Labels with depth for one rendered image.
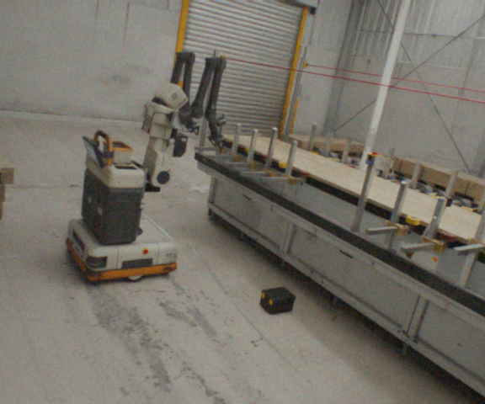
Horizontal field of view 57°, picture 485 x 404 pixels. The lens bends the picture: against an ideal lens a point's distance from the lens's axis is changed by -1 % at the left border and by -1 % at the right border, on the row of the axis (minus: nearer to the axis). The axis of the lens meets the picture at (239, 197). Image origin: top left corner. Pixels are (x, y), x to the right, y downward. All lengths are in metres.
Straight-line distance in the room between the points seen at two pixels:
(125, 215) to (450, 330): 2.16
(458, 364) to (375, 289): 0.68
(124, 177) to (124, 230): 0.38
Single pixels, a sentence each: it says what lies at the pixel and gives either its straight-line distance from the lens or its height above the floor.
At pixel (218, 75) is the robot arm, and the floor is 1.51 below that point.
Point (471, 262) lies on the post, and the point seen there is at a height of 0.85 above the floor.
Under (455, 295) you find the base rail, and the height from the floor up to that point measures 0.66.
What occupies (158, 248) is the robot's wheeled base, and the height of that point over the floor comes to 0.25.
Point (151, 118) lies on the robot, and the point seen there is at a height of 1.14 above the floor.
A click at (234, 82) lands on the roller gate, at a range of 10.72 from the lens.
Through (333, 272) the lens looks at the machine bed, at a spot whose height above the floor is 0.24.
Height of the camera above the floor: 1.58
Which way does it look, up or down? 16 degrees down
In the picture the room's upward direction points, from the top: 11 degrees clockwise
